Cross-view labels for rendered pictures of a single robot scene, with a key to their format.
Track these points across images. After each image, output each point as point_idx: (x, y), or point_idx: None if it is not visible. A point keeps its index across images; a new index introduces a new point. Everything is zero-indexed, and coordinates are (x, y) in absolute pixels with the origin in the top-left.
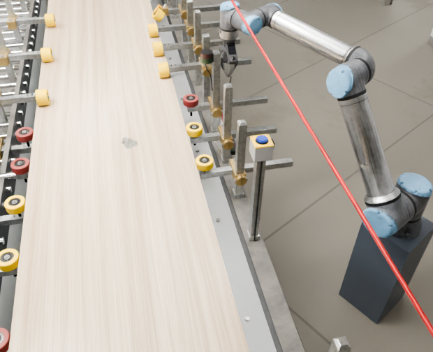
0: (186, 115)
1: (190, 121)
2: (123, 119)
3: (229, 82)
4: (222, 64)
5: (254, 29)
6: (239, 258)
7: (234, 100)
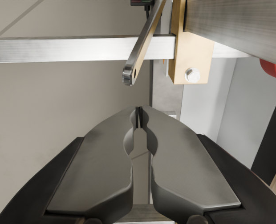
0: (196, 116)
1: (195, 97)
2: None
3: (142, 52)
4: (242, 185)
5: None
6: None
7: (113, 46)
